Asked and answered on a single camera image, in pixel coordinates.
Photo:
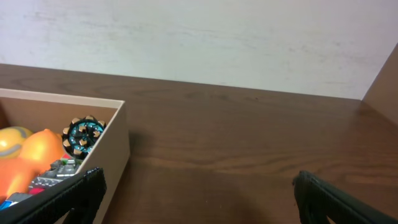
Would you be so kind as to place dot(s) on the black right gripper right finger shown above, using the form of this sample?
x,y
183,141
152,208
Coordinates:
x,y
320,202

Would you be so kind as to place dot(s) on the red toy robot figure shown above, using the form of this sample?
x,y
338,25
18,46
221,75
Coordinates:
x,y
59,171

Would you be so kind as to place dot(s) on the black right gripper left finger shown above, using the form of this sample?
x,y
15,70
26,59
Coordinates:
x,y
77,198

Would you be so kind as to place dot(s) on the orange dinosaur toy figure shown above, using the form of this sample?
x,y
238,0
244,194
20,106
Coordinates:
x,y
37,153

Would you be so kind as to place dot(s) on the white cardboard box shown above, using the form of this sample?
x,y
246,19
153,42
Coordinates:
x,y
37,111

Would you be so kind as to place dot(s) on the yellow ball with face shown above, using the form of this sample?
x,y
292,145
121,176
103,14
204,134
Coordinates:
x,y
12,139

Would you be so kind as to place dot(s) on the black round cap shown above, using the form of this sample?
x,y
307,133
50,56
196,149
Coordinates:
x,y
80,137

